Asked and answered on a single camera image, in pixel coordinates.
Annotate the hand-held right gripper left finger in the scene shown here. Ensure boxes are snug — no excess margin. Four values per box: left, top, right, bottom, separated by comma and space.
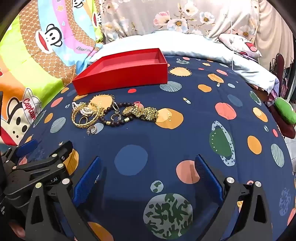
24, 156, 108, 241

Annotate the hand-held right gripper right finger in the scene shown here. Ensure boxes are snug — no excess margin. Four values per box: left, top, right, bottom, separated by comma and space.
194, 155, 273, 241

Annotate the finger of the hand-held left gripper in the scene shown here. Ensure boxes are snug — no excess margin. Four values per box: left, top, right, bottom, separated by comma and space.
14, 141, 74, 176
5, 138, 38, 163

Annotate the gold chain bracelet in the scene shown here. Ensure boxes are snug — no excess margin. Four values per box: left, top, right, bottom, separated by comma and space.
72, 104, 105, 128

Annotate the white pearl bracelet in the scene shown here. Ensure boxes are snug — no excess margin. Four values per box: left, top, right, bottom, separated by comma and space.
72, 101, 92, 115

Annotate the gold wrist watch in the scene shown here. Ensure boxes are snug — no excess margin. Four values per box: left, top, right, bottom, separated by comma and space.
121, 104, 160, 122

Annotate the red cardboard box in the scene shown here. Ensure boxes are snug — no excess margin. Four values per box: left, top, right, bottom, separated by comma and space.
72, 48, 168, 96

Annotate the person's left hand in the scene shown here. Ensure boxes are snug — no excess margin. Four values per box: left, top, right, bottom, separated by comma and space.
9, 221, 26, 240

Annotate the navy planet print bedsheet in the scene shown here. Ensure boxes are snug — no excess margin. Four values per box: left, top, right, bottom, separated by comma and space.
18, 55, 294, 241

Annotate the cartoon monkey print blanket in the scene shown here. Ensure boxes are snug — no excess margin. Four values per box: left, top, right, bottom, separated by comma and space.
0, 0, 104, 147

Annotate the green cushion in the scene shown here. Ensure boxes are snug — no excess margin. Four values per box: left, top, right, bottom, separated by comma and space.
273, 97, 296, 127

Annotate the purple flat card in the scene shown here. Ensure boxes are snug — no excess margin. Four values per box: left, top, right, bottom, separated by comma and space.
233, 51, 252, 61

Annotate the light blue quilt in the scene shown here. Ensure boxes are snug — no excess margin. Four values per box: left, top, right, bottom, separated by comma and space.
88, 30, 281, 93

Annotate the dark metal chair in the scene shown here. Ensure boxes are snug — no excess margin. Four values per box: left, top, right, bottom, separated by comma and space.
269, 53, 296, 99

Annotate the pink plush pillow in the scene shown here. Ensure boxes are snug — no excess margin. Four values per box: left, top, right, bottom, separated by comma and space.
218, 34, 263, 58

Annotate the beige curtain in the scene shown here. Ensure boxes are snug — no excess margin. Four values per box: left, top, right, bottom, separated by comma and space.
254, 0, 295, 70

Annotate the grey floral bedsheet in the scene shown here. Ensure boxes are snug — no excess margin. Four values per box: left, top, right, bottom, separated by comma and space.
99, 0, 263, 44

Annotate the dark bead bracelet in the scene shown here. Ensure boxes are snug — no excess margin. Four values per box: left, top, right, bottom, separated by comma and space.
98, 101, 135, 127

